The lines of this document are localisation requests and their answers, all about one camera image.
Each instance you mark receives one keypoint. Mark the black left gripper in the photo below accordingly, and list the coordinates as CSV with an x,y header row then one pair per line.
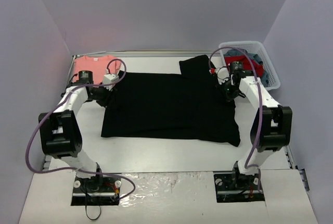
x,y
101,95

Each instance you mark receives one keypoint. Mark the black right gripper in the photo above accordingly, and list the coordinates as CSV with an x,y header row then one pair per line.
x,y
223,88

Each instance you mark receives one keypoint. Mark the black t-shirt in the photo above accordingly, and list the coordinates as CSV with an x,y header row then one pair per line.
x,y
187,105

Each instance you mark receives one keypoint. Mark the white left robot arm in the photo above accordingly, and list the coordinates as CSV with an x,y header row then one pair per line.
x,y
60,134

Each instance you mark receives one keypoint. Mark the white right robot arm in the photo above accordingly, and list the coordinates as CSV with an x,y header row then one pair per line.
x,y
271,128

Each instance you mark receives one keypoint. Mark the folded pink t-shirt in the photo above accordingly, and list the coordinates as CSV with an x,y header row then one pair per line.
x,y
97,65

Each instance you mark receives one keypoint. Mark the red t-shirt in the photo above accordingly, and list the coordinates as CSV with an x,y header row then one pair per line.
x,y
246,64

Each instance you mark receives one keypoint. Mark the grey-blue t-shirt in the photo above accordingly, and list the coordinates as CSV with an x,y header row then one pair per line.
x,y
265,77

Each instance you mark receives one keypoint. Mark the white plastic laundry basket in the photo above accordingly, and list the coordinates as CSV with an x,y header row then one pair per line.
x,y
255,47

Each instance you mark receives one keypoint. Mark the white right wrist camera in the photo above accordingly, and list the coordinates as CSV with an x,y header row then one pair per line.
x,y
221,73

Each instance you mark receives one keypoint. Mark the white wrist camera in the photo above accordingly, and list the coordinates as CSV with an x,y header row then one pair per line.
x,y
221,73
109,80

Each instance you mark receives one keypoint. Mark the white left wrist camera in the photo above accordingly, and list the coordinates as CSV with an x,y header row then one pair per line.
x,y
109,80

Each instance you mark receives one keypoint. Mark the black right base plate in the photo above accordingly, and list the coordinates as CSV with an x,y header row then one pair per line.
x,y
233,188

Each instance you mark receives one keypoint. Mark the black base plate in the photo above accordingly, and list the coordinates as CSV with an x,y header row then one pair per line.
x,y
96,191
233,188

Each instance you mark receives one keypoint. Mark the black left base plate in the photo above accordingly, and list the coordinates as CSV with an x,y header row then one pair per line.
x,y
96,191

